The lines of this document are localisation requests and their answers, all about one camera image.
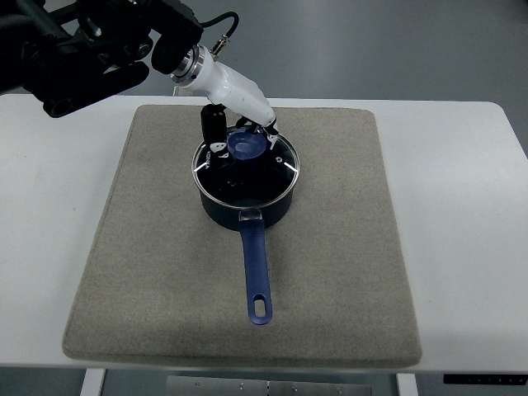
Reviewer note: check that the glass lid blue knob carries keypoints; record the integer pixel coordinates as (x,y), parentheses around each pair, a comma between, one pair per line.
(246,169)

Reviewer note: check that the black table control panel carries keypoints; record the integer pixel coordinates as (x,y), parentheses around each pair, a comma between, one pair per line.
(481,379)

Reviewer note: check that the beige fabric mat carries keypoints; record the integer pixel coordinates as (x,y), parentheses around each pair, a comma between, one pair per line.
(164,284)

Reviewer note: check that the white table leg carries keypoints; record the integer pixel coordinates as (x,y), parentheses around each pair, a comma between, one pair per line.
(407,385)
(93,382)

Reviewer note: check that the white table leg right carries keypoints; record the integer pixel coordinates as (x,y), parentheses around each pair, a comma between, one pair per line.
(407,385)

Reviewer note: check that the dark saucepan blue handle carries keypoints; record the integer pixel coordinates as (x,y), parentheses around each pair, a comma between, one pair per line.
(250,217)

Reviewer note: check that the grey metal base plate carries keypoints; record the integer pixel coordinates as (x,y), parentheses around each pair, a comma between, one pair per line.
(180,385)

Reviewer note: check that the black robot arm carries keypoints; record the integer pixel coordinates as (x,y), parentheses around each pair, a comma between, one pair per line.
(87,51)

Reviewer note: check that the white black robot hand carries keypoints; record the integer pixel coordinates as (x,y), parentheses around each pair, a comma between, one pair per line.
(239,121)

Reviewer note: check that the white table leg left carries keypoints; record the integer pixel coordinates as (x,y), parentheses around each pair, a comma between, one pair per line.
(93,382)

